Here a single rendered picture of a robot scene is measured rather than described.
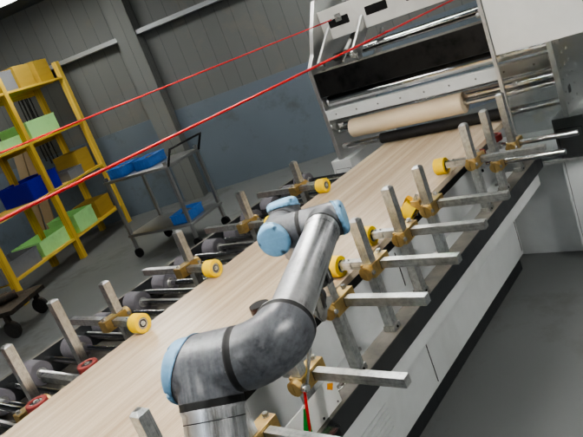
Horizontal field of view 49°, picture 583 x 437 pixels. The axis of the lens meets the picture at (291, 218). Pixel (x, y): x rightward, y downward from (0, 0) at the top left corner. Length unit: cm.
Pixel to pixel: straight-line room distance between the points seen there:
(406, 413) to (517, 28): 203
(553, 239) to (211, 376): 326
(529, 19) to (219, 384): 284
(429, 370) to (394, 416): 34
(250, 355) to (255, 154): 820
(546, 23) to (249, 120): 612
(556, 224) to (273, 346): 316
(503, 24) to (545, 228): 127
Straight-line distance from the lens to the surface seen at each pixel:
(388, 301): 194
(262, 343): 108
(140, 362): 238
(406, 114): 400
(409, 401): 282
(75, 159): 943
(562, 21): 355
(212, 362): 110
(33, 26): 1021
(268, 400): 211
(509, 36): 363
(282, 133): 906
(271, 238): 160
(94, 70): 984
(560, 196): 401
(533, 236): 417
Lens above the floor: 179
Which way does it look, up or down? 16 degrees down
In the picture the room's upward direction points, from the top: 21 degrees counter-clockwise
